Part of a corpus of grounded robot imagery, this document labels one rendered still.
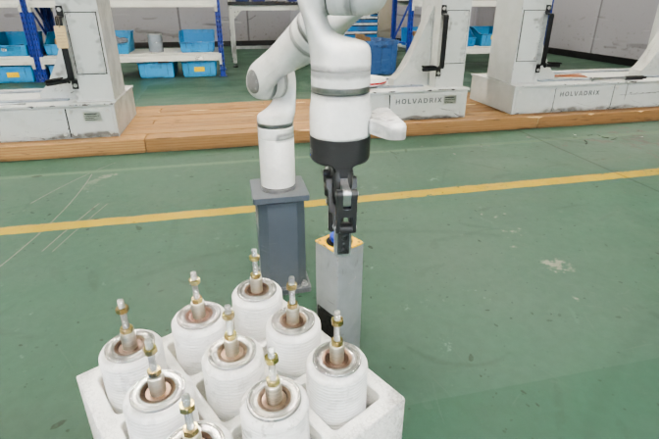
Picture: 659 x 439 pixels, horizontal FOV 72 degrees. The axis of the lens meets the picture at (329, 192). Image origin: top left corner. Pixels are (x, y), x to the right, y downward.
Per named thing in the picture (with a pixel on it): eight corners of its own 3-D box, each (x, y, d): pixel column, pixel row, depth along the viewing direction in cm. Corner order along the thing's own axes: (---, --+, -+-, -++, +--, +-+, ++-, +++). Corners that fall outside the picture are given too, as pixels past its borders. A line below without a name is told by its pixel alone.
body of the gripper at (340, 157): (307, 120, 59) (308, 186, 62) (312, 138, 51) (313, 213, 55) (363, 119, 60) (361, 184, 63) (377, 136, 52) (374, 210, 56)
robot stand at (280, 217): (256, 269, 138) (249, 178, 126) (303, 265, 141) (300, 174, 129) (260, 298, 125) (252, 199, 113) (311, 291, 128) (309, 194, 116)
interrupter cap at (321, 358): (369, 371, 68) (369, 367, 67) (322, 385, 65) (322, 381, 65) (349, 338, 74) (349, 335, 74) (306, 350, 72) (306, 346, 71)
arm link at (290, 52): (288, 9, 89) (326, 8, 94) (237, 73, 111) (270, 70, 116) (305, 51, 88) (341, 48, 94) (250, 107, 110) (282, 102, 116)
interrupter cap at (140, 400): (183, 410, 61) (182, 406, 61) (124, 418, 60) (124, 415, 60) (188, 368, 68) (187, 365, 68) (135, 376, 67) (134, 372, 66)
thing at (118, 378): (166, 396, 85) (151, 318, 78) (184, 431, 78) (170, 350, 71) (112, 421, 80) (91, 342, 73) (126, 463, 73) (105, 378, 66)
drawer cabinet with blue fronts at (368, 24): (333, 59, 641) (333, 7, 615) (365, 58, 651) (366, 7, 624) (343, 64, 589) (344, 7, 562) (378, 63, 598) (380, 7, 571)
